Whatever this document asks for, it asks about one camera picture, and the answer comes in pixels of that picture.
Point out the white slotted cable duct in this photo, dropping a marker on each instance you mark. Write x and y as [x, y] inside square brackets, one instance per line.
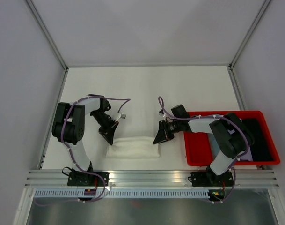
[125, 193]

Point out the grey-blue rolled t shirt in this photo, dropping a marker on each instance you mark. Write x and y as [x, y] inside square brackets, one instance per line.
[213, 145]

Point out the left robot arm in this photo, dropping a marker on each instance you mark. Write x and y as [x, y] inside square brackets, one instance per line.
[69, 127]

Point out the right aluminium frame post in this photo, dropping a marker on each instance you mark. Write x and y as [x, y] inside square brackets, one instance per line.
[258, 17]

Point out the white t shirt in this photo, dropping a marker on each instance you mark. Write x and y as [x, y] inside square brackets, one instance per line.
[137, 147]

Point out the aluminium frame post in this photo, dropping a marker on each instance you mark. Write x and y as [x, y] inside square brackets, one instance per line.
[258, 17]
[40, 22]

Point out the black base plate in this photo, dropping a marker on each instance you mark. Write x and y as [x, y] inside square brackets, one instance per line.
[82, 179]
[209, 179]

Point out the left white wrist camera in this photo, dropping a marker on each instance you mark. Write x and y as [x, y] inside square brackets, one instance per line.
[119, 116]

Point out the black rolled t shirt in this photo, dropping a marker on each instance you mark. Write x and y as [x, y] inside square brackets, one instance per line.
[259, 150]

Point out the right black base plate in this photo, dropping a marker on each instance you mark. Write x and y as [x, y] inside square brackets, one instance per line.
[209, 179]

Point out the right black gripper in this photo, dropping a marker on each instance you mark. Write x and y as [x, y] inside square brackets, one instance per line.
[163, 133]

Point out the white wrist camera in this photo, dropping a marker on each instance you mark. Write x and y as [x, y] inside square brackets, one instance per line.
[119, 116]
[162, 114]

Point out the red plastic bin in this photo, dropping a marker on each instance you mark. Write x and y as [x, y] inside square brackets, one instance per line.
[198, 152]

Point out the lilac rolled t shirt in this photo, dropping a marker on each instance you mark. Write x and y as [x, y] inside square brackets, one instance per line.
[247, 155]

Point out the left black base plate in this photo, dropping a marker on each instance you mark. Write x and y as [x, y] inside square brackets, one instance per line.
[82, 179]

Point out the aluminium mounting rail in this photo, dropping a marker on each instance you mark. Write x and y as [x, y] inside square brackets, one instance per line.
[151, 179]

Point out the left aluminium frame post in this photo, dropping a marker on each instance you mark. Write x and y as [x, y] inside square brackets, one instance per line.
[40, 22]

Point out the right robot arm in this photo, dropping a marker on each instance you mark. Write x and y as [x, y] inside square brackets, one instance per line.
[218, 125]

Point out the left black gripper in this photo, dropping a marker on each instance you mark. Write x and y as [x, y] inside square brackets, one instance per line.
[108, 133]

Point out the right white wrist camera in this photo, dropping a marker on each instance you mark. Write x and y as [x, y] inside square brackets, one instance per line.
[162, 114]

